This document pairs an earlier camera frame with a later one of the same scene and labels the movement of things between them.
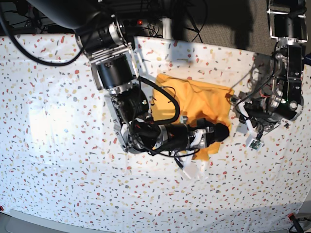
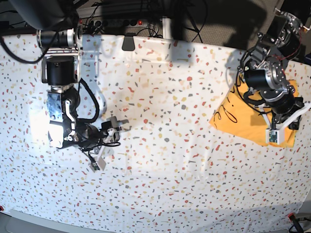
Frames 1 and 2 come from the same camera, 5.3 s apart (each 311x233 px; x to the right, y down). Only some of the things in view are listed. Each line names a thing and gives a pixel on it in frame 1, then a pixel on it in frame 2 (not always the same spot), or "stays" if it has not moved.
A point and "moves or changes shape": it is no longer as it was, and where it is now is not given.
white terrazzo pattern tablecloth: x=61 y=156 stays
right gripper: x=257 y=111 -> x=288 y=104
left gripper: x=177 y=136 -> x=92 y=140
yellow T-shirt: x=203 y=103 moves or changes shape
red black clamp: x=292 y=217 stays
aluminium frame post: x=166 y=28 stays
